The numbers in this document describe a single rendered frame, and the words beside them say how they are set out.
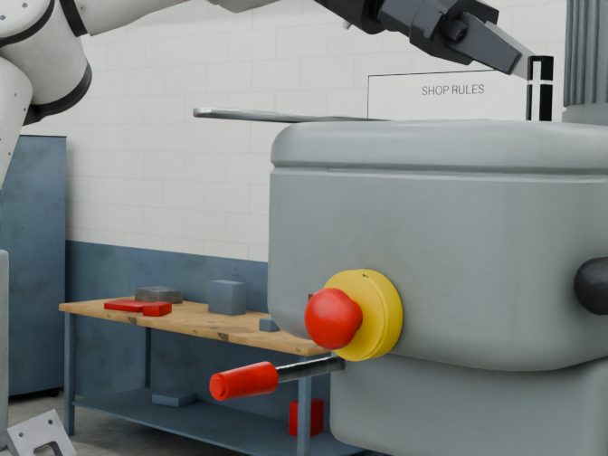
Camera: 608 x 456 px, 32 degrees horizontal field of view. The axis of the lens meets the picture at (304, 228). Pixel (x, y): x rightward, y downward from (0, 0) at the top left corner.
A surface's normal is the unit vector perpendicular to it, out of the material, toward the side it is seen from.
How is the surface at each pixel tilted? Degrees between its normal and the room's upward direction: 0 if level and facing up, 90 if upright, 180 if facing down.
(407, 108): 90
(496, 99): 90
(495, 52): 90
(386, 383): 90
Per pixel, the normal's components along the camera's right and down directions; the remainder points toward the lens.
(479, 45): -0.47, 0.04
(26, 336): 0.75, 0.06
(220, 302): -0.70, 0.03
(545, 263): 0.15, 0.07
